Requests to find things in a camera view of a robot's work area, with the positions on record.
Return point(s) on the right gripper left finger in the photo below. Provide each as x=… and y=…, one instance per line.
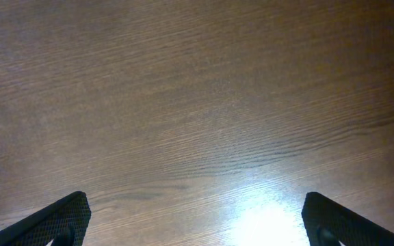
x=64, y=222

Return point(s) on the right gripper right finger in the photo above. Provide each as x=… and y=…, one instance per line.
x=329, y=223

